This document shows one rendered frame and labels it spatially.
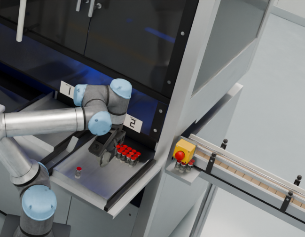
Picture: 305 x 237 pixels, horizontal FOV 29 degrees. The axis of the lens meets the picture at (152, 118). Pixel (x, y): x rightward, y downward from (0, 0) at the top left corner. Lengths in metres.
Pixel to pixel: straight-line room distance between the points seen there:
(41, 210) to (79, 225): 0.98
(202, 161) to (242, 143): 1.95
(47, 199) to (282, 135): 3.00
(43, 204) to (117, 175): 0.48
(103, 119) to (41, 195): 0.40
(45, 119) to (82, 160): 0.66
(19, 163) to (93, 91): 0.38
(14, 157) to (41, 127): 0.27
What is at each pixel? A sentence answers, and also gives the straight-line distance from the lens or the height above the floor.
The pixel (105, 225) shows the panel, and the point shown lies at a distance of 2.93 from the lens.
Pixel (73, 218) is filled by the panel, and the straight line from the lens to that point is 3.04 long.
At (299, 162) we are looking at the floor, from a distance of 4.58.
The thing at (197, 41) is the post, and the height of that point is 1.49.
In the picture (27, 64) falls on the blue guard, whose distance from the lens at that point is 2.76.
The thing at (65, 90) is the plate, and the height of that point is 1.01.
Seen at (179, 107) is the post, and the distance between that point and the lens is 2.39.
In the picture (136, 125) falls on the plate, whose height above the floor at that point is 1.02.
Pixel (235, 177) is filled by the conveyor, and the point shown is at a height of 0.93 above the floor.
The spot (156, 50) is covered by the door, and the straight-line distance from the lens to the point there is 2.36.
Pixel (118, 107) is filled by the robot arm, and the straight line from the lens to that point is 2.03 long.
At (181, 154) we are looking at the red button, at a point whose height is 1.01.
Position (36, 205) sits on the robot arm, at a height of 1.01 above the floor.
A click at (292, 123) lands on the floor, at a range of 5.01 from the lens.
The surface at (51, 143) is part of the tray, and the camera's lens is 2.56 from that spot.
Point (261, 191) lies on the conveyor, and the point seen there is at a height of 0.93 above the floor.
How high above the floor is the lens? 2.43
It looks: 33 degrees down
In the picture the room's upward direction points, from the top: 15 degrees clockwise
